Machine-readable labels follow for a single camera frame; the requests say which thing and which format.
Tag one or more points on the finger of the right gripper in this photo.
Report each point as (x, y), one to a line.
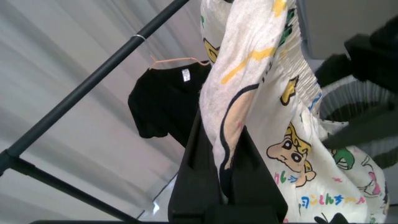
(373, 127)
(367, 59)

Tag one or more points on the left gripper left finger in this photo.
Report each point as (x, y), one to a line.
(192, 186)

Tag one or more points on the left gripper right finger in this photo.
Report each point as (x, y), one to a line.
(255, 193)

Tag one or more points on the black short-sleeved shirt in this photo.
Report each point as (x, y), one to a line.
(168, 102)

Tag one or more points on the cream printed garment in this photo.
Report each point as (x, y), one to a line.
(264, 46)

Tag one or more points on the pink clothes hanger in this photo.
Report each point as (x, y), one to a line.
(177, 59)

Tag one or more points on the white laundry basket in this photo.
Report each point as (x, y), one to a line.
(351, 93)

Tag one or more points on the black clothes rack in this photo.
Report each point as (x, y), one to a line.
(93, 77)

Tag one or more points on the white curtain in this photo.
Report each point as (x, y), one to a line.
(77, 124)

